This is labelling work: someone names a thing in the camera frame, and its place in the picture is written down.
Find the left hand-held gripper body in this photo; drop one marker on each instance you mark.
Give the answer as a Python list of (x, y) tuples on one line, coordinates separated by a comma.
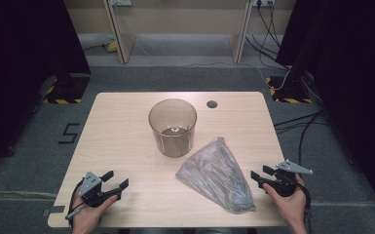
[(90, 185)]

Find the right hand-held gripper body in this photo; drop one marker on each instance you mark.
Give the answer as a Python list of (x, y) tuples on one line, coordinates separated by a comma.
[(285, 182)]

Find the clear plastic garbage bag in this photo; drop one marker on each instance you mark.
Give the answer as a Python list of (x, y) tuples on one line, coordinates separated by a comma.
[(216, 175)]

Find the transparent brown plastic bin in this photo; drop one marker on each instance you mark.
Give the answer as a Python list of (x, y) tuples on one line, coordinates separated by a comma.
[(172, 130)]

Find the person's right hand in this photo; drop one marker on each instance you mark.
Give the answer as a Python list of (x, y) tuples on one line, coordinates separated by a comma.
[(289, 206)]

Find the person's left hand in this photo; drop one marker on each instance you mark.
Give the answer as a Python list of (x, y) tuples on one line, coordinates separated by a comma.
[(87, 216)]

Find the grey tape strip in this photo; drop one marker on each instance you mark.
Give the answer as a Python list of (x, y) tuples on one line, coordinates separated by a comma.
[(56, 209)]

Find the stand base with striped tape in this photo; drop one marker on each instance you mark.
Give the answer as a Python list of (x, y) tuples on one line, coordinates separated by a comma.
[(66, 92), (289, 94)]

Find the dark round table grommet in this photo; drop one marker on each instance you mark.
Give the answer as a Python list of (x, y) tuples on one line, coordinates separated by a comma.
[(212, 104)]

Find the black curtain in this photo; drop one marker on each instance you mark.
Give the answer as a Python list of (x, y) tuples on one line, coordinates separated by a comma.
[(19, 65), (354, 81)]

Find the small yellow object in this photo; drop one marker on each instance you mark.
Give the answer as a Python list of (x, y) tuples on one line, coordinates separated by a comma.
[(112, 47)]

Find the light wooden desk frame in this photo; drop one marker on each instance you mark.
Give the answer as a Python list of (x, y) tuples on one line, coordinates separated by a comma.
[(123, 39)]

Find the wall power socket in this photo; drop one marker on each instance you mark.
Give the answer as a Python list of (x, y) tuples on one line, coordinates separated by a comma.
[(120, 2), (263, 2)]

